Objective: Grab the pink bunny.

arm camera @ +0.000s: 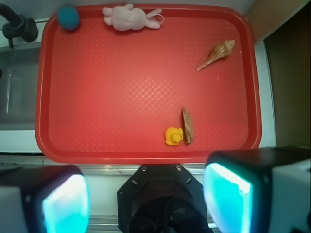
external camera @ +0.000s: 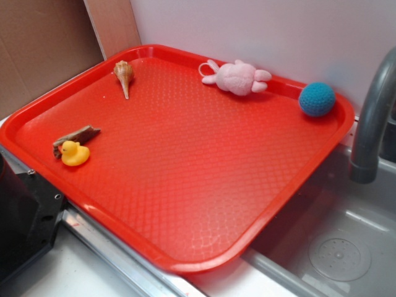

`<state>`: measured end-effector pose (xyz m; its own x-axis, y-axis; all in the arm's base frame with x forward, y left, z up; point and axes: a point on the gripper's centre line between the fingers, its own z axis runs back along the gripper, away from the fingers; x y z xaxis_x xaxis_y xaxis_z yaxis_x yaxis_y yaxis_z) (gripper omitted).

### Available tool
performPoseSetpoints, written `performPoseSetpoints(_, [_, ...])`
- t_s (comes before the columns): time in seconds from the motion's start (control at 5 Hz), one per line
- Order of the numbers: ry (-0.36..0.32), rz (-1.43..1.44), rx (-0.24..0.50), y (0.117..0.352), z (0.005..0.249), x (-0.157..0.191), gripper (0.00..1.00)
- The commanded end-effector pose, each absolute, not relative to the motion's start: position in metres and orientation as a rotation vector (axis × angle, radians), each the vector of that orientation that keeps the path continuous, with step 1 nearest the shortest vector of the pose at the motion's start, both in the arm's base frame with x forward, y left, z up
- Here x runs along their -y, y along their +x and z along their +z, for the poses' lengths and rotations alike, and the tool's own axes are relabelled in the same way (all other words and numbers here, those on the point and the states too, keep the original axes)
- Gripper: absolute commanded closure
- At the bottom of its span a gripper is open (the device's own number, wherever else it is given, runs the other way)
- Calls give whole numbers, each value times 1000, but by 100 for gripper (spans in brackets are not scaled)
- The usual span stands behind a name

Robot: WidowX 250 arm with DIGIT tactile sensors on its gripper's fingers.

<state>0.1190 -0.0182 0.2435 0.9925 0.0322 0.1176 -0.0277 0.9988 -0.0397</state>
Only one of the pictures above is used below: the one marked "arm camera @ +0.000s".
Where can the blue crocheted ball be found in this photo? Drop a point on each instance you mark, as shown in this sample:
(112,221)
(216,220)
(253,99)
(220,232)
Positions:
(68,18)

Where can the brown spiral seashell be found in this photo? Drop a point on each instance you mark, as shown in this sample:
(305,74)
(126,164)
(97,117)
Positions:
(221,50)

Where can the pink plush bunny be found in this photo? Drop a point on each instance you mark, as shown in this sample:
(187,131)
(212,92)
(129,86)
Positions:
(127,17)

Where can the brown cardboard box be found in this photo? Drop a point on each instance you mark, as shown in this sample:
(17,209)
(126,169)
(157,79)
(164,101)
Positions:
(266,16)

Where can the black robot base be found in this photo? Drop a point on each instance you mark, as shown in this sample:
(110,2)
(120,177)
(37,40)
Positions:
(162,199)

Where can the red plastic tray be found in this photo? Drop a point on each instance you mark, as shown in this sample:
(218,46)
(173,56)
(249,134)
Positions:
(107,97)

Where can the grey toy sink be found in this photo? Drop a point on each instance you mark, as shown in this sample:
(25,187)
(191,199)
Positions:
(18,86)

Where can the yellow rubber duck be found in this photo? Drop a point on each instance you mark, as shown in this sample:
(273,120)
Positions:
(173,136)

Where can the grey toy faucet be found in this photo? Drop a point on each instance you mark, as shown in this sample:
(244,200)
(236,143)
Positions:
(17,26)

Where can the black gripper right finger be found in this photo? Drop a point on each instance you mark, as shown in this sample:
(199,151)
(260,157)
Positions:
(265,190)

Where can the brown wood piece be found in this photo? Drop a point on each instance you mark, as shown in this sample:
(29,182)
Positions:
(188,126)

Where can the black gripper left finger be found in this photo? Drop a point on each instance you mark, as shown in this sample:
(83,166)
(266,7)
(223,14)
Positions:
(51,199)

